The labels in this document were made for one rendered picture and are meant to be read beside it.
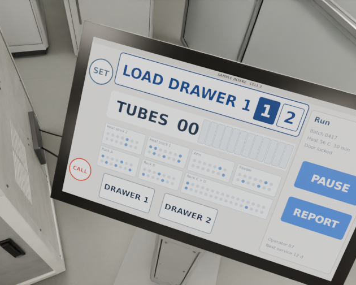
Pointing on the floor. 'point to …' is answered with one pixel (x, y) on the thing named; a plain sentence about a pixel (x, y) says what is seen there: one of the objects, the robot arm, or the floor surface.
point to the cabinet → (21, 188)
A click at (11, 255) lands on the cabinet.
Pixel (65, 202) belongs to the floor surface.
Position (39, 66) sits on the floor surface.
